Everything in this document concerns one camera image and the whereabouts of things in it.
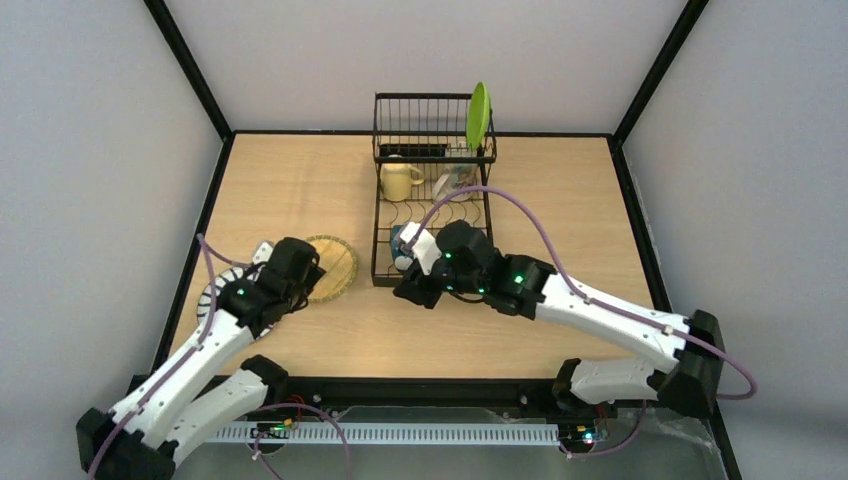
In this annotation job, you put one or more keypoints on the green plastic plate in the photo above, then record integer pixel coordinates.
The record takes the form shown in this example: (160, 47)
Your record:
(478, 116)

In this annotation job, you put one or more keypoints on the blue striped white plate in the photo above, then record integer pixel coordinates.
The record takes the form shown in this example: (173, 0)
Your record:
(237, 297)

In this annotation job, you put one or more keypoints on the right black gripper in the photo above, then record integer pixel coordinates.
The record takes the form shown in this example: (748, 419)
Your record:
(416, 289)

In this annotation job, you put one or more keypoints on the black wire dish rack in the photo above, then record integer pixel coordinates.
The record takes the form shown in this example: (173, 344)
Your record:
(428, 131)

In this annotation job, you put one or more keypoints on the woven bamboo plate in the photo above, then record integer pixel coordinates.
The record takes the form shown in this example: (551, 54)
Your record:
(341, 265)

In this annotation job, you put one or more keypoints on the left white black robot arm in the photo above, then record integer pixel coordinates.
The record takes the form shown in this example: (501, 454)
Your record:
(151, 431)

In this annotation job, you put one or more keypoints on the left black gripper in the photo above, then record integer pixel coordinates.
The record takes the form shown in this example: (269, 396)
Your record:
(308, 277)

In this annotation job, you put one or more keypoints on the black rimmed white bowl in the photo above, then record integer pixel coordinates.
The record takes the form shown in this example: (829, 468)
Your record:
(401, 260)

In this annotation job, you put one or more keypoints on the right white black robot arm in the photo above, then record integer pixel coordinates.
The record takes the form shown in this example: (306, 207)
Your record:
(674, 359)

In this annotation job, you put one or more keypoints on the white slotted cable duct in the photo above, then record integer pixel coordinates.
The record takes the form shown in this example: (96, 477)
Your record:
(322, 433)

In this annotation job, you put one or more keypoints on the yellow ceramic mug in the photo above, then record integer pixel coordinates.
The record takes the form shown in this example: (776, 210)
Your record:
(397, 179)

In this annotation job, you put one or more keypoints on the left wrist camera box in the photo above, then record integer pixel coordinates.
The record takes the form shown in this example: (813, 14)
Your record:
(262, 252)

